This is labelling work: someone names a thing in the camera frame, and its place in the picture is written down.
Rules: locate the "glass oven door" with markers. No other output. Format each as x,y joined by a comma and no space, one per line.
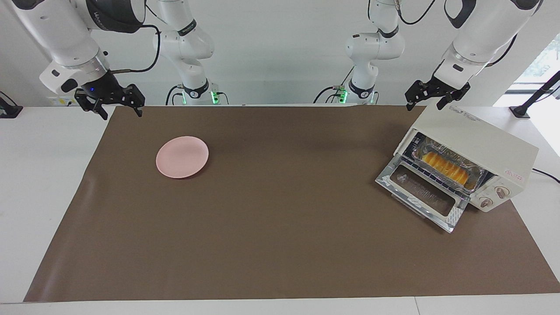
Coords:
422,199

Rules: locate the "low black clamp stand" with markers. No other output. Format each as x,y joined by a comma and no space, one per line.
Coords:
8,110

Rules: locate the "pink round plate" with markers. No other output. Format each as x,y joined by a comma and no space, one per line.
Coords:
182,157

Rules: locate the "black clamp stand with pole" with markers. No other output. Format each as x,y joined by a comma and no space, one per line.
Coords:
531,98

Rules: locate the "aluminium foil tray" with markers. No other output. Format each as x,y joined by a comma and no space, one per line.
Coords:
479,173

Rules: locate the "white wall power socket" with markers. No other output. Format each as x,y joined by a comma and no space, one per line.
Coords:
57,101

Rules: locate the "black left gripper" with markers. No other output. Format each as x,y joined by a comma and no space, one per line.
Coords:
439,87

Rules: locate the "cream oven knob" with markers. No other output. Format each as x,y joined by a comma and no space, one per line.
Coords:
502,191
485,202

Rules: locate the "sliced yellow bread loaf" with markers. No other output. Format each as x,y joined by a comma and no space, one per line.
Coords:
444,166

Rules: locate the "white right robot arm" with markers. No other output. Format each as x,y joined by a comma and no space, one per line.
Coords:
65,39

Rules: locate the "brown table mat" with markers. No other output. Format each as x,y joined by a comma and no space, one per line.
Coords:
280,236

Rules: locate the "cream toaster oven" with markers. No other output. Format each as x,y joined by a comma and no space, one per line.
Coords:
477,135

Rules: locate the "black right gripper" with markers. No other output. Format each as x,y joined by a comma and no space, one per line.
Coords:
105,87

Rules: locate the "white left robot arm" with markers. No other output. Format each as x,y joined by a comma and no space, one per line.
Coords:
477,35

